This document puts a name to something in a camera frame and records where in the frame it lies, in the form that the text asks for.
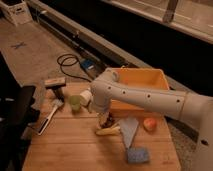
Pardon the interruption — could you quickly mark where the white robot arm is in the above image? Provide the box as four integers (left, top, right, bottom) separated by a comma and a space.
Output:
90, 68, 213, 171

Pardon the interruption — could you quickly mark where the yellow banana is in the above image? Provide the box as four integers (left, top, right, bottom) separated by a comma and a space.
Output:
95, 126, 120, 136

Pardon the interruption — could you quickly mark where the grey blue cloth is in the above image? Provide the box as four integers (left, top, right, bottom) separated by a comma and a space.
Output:
119, 117, 139, 148

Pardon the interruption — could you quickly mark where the green plastic cup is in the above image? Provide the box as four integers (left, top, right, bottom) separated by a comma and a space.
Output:
69, 95, 81, 112

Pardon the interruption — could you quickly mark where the red yellow apple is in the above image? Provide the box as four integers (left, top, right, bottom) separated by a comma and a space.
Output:
143, 118, 157, 131

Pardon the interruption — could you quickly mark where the blue sponge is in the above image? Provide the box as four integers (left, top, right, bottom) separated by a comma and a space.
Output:
126, 147, 149, 164

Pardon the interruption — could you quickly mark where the blue power device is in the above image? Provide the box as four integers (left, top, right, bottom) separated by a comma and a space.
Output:
80, 59, 95, 71

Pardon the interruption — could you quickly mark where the black squeegee tool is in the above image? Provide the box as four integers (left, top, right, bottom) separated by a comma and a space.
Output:
44, 77, 66, 101

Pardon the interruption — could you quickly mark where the yellow plastic bin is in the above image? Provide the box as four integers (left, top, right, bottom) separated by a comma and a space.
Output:
108, 67, 171, 113

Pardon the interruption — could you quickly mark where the black chair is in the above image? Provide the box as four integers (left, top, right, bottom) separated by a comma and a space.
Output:
0, 52, 40, 171

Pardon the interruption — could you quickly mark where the white cardboard box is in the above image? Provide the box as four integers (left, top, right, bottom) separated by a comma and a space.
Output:
0, 0, 32, 26

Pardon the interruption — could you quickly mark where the black cable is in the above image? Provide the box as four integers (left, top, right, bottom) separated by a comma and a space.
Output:
56, 53, 93, 83

